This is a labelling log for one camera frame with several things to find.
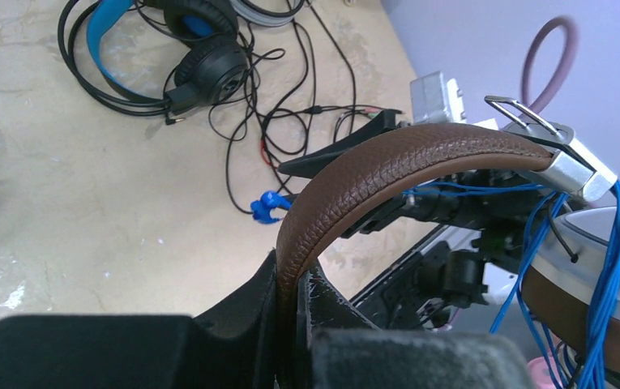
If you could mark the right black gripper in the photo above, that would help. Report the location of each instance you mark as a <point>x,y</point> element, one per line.
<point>495,202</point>

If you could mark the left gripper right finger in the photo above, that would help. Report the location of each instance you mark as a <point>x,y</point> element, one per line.
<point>338,347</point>

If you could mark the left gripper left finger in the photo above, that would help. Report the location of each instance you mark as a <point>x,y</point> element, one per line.
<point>227,346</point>

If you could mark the brown headphones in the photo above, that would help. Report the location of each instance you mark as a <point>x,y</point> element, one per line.
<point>570,268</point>

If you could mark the black blue headphones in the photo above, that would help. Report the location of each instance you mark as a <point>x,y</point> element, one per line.
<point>154,58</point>

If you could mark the white black headphones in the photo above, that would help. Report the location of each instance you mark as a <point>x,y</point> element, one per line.
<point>265,18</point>

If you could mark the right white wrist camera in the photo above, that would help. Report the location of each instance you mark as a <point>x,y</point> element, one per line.
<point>436,99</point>

